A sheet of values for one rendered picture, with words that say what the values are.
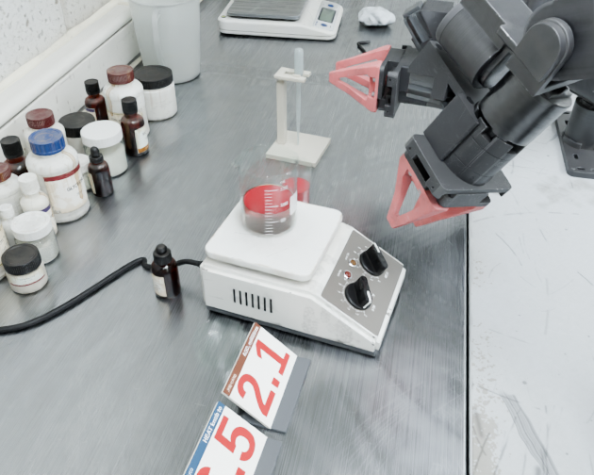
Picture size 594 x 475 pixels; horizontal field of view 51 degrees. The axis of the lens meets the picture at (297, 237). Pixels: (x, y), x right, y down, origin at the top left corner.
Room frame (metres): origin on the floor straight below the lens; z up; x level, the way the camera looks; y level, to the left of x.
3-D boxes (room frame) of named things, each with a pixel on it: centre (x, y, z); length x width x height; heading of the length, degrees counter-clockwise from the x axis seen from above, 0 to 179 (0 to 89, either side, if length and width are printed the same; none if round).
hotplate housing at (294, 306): (0.52, 0.00, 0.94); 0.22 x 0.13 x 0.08; 70
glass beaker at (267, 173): (0.54, 0.03, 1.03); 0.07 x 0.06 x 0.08; 108
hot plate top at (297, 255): (0.53, 0.02, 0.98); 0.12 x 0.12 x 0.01; 70
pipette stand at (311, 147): (0.85, 0.00, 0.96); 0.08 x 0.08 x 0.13; 71
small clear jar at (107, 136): (0.79, 0.28, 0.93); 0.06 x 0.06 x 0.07
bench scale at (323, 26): (1.40, 0.04, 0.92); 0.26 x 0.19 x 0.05; 81
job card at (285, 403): (0.39, 0.03, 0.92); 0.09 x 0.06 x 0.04; 164
